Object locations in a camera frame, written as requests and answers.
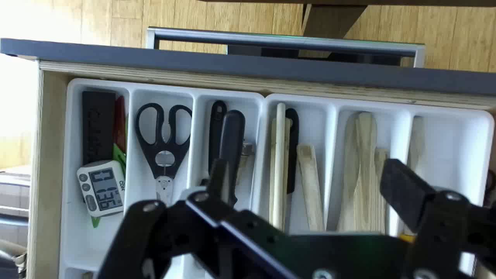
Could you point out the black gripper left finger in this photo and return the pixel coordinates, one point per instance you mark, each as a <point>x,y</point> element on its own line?
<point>153,234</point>

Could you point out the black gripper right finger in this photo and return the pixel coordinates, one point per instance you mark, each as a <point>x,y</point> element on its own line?
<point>446,225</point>

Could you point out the black handled kitchen scissors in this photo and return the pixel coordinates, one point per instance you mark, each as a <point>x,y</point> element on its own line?
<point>165,154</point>

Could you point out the open grey front drawer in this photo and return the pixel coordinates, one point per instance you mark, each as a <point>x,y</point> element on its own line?
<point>292,240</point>

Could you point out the light wooden spatula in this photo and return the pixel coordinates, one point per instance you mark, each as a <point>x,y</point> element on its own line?
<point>364,208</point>

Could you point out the white digital kitchen timer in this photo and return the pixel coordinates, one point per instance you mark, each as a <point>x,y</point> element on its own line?
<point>103,188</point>

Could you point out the white cutlery organizer tray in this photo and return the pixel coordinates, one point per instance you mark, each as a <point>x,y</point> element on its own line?
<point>455,152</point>

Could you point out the black rectangular sharpener block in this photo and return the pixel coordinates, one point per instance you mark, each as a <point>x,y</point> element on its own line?
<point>99,118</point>

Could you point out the black handled knife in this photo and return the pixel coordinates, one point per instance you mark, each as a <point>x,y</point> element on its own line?
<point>226,147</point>

